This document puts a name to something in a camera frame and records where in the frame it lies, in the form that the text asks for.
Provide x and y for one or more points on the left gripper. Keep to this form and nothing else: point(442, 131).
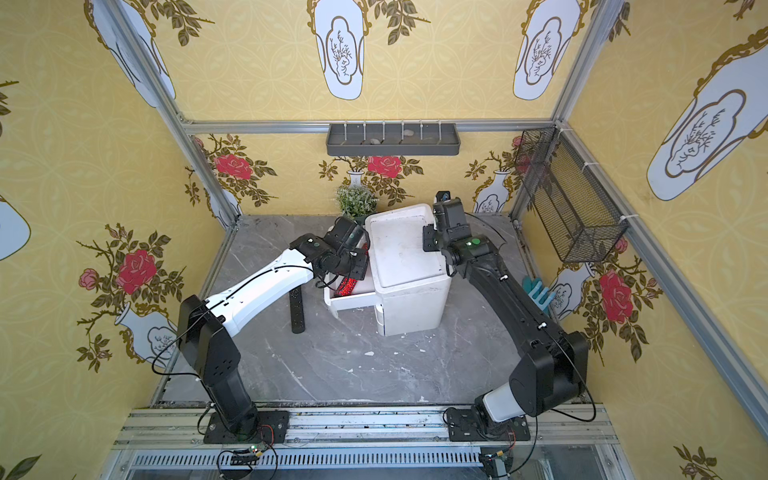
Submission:
point(355, 260)

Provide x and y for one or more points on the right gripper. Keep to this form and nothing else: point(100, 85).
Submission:
point(432, 237)

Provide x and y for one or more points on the red glitter microphone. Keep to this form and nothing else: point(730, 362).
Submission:
point(347, 285)

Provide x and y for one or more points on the white top drawer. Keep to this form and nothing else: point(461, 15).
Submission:
point(338, 298)

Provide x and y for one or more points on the white drawer cabinet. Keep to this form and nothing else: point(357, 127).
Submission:
point(411, 285)

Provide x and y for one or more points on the black glitter microphone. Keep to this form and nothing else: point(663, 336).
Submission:
point(296, 306)

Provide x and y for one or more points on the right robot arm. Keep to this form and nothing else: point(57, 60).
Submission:
point(553, 364)

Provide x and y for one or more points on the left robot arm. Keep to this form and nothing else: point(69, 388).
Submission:
point(208, 327)

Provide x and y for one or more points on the small potted green plant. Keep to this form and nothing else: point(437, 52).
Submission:
point(356, 203)

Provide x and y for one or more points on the teal plastic rack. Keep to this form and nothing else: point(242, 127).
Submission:
point(541, 295)

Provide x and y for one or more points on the grey wall shelf tray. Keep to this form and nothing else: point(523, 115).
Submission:
point(393, 138)

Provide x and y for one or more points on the black wire mesh basket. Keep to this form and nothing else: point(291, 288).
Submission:
point(582, 221)

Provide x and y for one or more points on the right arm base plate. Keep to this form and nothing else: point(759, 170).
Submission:
point(469, 425)

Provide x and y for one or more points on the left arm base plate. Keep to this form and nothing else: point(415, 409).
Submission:
point(267, 426)

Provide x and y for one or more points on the aluminium front rail frame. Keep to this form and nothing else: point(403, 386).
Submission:
point(368, 437)

